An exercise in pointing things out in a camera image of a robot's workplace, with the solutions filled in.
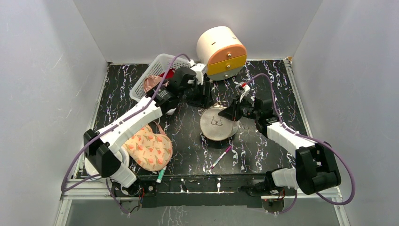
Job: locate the pink pen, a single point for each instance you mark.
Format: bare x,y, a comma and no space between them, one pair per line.
221,156

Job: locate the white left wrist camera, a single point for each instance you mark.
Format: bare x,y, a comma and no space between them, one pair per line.
200,70

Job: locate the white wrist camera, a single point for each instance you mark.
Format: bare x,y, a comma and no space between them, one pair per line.
200,70
243,90

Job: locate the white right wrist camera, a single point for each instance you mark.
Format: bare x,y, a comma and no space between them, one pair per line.
243,90

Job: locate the teal white marker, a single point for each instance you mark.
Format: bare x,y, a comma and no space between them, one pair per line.
160,175

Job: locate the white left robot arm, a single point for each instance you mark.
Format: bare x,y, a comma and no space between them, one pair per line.
110,149

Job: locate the white plastic basket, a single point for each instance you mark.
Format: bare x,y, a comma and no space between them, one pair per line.
153,72

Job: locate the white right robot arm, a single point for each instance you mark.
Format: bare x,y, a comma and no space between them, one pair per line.
315,166

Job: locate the peach floral bra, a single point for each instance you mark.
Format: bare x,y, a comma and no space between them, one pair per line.
151,151

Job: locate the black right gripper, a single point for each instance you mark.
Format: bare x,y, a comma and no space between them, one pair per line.
235,110

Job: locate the pink satin bra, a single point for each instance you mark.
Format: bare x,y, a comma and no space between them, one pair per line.
151,82

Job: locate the white mesh bag lid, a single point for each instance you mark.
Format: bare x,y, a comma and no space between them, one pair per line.
88,165

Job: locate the white mesh laundry bag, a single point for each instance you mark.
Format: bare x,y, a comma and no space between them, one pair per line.
215,127

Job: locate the round white drawer cabinet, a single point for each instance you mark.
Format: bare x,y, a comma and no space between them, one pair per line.
222,52

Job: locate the black table front rail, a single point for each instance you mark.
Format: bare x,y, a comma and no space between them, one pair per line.
211,190

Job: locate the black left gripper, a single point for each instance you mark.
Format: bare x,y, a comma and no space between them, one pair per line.
206,101

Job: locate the red bra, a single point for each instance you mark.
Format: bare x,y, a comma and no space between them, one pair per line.
169,75

